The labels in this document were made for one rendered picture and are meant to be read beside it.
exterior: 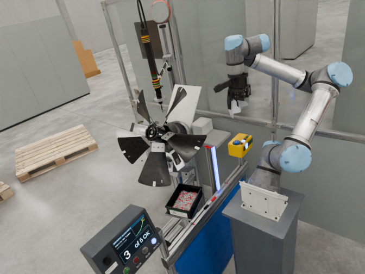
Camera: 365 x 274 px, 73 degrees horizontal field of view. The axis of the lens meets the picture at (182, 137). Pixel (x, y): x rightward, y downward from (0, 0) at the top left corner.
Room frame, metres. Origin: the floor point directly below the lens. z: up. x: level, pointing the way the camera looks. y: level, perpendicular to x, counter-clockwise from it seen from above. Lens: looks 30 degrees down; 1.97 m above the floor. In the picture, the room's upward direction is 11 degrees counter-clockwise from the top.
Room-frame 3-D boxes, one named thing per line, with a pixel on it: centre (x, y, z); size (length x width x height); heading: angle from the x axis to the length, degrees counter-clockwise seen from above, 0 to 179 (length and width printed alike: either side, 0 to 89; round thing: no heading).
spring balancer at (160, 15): (2.14, -0.03, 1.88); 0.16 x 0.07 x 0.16; 81
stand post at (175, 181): (1.60, 0.11, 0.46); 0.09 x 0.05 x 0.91; 46
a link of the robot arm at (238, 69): (1.07, -0.29, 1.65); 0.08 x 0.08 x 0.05
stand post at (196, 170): (1.77, -0.05, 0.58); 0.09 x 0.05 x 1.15; 46
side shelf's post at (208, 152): (1.91, -0.21, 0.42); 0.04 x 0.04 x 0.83; 46
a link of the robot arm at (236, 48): (1.06, -0.29, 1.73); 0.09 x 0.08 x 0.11; 102
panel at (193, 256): (1.11, -0.10, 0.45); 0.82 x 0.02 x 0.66; 136
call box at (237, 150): (1.39, -0.37, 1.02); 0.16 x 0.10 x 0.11; 136
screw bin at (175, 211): (1.17, 0.07, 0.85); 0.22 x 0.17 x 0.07; 151
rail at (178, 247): (1.11, -0.10, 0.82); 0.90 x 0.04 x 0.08; 136
